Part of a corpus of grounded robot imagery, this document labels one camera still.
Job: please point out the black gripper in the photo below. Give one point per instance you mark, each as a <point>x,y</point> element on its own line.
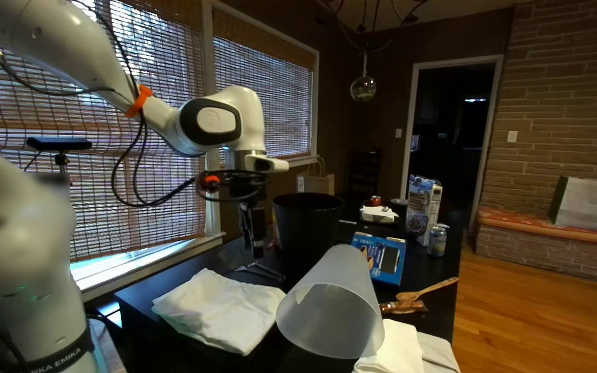
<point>237,184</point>

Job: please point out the translucent white plastic container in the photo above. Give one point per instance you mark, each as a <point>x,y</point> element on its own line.
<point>329,310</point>

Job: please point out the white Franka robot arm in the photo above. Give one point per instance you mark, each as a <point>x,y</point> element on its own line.
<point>14,241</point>

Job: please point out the black round bin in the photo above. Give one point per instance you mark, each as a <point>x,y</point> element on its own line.
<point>306,224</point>

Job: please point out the brown paper bag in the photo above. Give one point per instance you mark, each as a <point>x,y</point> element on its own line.
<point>315,182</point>

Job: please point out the large crumpled white cloth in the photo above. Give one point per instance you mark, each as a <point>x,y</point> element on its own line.
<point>217,310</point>

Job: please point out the small white crumpled tissue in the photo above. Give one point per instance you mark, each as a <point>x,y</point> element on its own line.
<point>378,213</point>

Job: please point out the narrow bamboo window blind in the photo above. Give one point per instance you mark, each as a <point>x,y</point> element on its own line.
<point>285,96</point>

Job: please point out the blue cardboard box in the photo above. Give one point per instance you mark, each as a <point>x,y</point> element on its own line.
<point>387,259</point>

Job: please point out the wide bamboo window blind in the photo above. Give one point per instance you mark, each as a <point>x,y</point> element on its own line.
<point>103,179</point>

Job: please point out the hanging glass globe lamp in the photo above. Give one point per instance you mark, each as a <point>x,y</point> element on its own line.
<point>364,88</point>

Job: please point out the wooden spoon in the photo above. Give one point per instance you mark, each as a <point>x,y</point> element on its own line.
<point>412,296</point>

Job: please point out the silver drink can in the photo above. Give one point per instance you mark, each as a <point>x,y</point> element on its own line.
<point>437,241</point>

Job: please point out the folded white towel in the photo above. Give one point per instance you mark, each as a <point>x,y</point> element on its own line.
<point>395,348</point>

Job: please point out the flat white paper sheet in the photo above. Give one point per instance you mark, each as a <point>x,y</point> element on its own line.
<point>440,355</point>

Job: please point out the white door frame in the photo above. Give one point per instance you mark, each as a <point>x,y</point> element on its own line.
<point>406,125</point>

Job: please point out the black camera on stand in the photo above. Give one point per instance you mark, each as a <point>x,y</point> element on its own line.
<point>57,144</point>

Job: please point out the white light switch plate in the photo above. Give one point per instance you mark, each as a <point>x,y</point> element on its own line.
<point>512,135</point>

